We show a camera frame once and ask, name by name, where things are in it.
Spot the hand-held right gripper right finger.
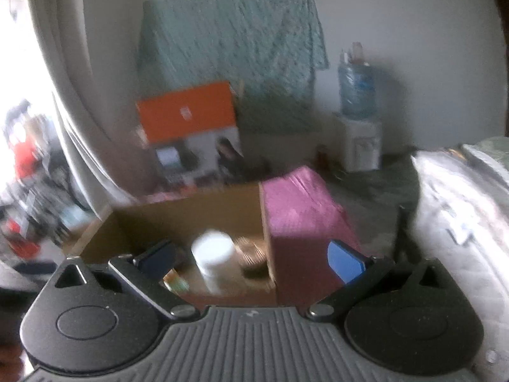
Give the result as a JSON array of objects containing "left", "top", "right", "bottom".
[{"left": 308, "top": 241, "right": 452, "bottom": 321}]

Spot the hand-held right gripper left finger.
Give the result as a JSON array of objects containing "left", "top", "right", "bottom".
[{"left": 55, "top": 240, "right": 198, "bottom": 321}]

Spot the green dropper bottle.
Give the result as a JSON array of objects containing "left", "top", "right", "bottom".
[{"left": 164, "top": 268, "right": 191, "bottom": 293}]

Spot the white bottle with grey label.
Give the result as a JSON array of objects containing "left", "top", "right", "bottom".
[{"left": 191, "top": 230, "right": 236, "bottom": 292}]

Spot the large brown cardboard box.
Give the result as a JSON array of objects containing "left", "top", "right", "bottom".
[{"left": 66, "top": 183, "right": 279, "bottom": 307}]

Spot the gold-lidded pink jar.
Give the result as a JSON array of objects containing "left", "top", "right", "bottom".
[{"left": 234, "top": 238, "right": 271, "bottom": 280}]

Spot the pink checkered tablecloth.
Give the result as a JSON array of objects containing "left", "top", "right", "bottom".
[{"left": 143, "top": 166, "right": 363, "bottom": 307}]

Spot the white bedding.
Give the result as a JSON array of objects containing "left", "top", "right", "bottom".
[{"left": 411, "top": 137, "right": 509, "bottom": 367}]

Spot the white water dispenser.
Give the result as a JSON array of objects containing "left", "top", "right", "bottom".
[{"left": 333, "top": 112, "right": 383, "bottom": 173}]

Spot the wheelchair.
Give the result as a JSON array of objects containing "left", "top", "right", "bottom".
[{"left": 0, "top": 103, "right": 92, "bottom": 247}]

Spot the orange printed appliance box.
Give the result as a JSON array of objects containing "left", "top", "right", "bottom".
[{"left": 135, "top": 81, "right": 244, "bottom": 187}]

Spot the red bag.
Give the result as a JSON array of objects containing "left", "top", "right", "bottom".
[{"left": 12, "top": 127, "right": 44, "bottom": 180}]

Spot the blue water jug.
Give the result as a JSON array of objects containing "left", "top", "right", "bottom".
[{"left": 337, "top": 44, "right": 378, "bottom": 120}]

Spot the teal patterned hanging cloth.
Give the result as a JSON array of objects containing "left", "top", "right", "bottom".
[{"left": 136, "top": 0, "right": 330, "bottom": 134}]

